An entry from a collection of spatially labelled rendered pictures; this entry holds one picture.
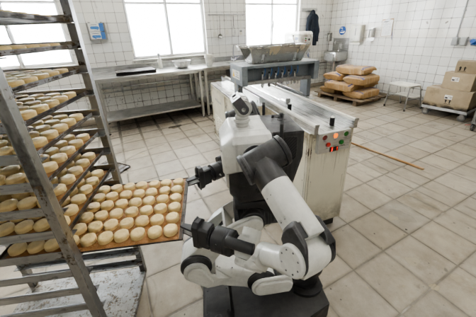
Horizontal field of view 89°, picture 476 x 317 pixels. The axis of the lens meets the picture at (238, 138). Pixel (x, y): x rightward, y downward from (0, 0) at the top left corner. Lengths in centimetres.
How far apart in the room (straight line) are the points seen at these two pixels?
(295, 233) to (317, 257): 8
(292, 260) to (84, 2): 466
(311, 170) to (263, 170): 102
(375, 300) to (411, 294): 23
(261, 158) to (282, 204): 15
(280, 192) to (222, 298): 93
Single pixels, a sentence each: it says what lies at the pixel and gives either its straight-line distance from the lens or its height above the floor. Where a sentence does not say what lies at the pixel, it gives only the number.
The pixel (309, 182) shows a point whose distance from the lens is 173.
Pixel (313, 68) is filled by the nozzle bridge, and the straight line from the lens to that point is 230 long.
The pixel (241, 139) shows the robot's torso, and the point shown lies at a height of 110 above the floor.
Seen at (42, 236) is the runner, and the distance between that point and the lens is 102.
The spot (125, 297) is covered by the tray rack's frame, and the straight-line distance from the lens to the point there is 167.
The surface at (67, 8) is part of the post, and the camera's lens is 117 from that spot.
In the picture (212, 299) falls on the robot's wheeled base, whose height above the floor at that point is 19.
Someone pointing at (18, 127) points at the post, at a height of 124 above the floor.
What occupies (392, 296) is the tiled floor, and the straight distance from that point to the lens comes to 188.
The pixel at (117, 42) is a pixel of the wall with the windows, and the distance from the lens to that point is 484.
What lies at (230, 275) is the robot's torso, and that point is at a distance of 135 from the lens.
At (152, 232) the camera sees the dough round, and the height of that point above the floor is 79.
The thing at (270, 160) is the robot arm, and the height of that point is 109.
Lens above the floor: 143
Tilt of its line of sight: 24 degrees down
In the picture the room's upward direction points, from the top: 3 degrees counter-clockwise
